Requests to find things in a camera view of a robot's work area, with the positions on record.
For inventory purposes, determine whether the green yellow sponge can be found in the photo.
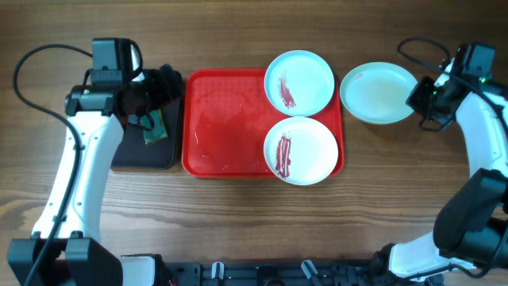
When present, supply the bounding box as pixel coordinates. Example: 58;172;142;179
140;110;168;144

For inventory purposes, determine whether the light blue plate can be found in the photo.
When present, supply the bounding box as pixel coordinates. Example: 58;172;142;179
264;50;335;117
340;62;418;125

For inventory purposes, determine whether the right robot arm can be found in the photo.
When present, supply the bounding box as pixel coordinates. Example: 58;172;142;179
368;76;507;285

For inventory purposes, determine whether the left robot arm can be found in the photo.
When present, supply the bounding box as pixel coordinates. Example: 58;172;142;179
8;64;183;285

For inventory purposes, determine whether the black plastic tray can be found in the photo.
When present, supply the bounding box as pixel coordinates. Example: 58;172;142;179
112;95;185;169

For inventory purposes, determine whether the red plastic tray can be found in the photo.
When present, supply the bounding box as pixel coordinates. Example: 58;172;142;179
181;68;344;179

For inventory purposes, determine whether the light blue plate top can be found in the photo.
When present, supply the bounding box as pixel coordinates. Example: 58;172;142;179
264;50;335;117

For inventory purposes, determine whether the white plate with stain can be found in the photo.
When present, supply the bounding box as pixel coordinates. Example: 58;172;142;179
264;117;339;186

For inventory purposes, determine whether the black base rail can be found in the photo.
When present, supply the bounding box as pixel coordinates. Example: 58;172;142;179
118;257;444;286

